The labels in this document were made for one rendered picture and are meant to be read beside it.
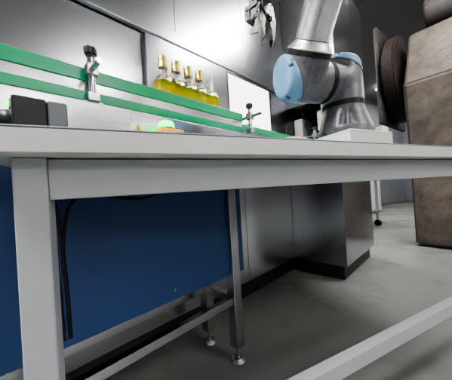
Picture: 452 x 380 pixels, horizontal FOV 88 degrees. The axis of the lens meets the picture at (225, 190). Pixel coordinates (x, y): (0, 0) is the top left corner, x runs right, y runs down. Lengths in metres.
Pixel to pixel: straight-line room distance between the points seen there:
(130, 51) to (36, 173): 0.81
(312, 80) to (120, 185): 0.53
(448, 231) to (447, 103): 1.11
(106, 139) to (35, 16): 0.74
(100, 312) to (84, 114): 0.47
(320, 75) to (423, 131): 2.21
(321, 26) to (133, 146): 0.52
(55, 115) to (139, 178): 0.21
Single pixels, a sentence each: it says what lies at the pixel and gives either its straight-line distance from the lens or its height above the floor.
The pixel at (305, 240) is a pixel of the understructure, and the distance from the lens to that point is 1.86.
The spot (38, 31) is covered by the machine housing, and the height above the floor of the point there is 1.18.
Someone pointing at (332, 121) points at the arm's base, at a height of 0.83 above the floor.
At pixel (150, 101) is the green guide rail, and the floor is 0.92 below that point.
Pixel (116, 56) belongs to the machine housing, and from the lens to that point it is 1.11.
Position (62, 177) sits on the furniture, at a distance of 0.42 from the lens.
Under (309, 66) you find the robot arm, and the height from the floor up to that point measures 0.95.
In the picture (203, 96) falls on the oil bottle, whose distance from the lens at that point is 1.04.
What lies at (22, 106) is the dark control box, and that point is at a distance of 0.54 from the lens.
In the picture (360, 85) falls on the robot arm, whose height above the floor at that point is 0.92.
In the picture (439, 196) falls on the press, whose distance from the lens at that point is 2.84.
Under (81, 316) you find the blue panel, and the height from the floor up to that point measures 0.39.
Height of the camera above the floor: 0.65
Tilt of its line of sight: level
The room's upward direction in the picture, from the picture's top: 4 degrees counter-clockwise
